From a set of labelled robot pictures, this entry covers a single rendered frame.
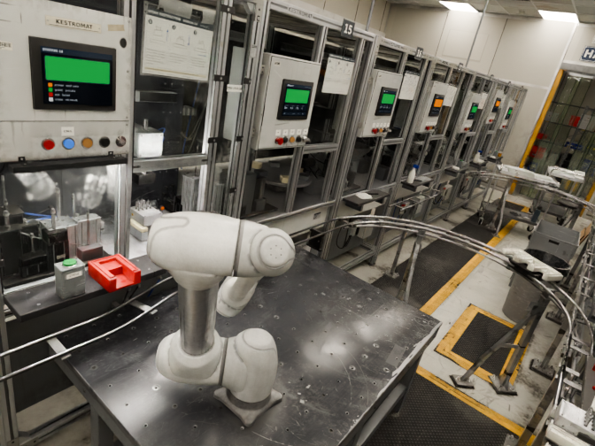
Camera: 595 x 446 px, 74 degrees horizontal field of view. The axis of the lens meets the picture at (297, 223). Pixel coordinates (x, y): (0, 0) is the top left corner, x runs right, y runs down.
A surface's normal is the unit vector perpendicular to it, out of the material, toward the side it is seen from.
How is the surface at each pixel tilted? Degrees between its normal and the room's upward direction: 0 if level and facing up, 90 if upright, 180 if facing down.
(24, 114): 90
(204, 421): 0
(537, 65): 90
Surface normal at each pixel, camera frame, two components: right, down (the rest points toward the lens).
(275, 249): 0.31, -0.07
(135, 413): 0.18, -0.91
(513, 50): -0.61, 0.20
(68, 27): 0.77, 0.37
